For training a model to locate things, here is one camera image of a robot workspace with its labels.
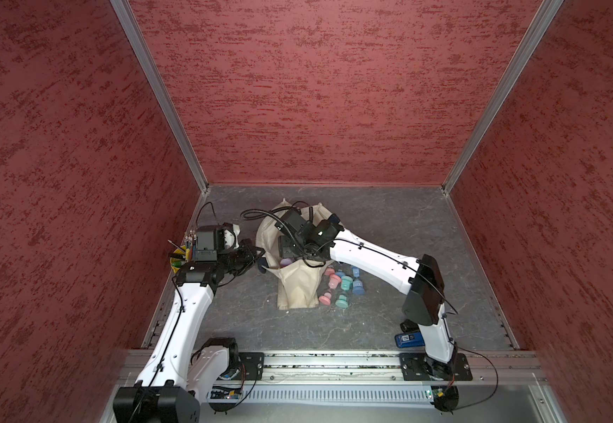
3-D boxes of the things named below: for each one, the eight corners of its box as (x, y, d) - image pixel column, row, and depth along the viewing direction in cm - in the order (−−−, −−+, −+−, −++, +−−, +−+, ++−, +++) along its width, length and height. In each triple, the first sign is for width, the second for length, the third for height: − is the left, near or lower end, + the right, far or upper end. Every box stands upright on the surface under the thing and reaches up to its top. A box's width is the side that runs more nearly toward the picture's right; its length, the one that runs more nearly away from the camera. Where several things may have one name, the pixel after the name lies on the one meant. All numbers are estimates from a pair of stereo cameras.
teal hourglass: (334, 305, 87) (335, 303, 85) (341, 277, 94) (342, 274, 92) (346, 309, 86) (347, 307, 84) (353, 280, 93) (354, 277, 91)
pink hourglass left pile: (318, 301, 88) (318, 299, 86) (330, 275, 94) (331, 272, 92) (329, 307, 87) (329, 304, 85) (341, 280, 93) (341, 277, 91)
